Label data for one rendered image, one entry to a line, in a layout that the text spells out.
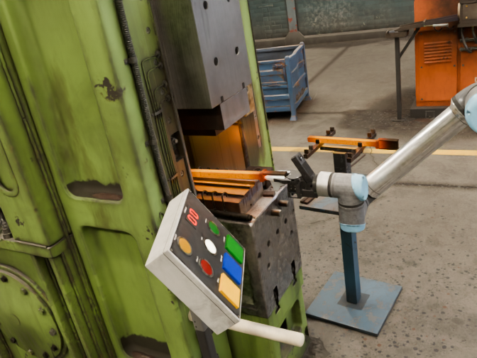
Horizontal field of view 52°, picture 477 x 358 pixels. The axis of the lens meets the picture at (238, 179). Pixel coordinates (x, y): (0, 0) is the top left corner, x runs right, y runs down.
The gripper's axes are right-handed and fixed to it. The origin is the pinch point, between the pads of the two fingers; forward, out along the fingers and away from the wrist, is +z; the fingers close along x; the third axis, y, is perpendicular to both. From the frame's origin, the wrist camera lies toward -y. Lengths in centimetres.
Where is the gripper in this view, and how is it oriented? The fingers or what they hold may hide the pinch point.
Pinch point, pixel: (268, 174)
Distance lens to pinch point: 186.8
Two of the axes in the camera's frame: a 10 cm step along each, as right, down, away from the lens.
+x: 4.6, -4.4, 7.7
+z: -8.7, -0.8, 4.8
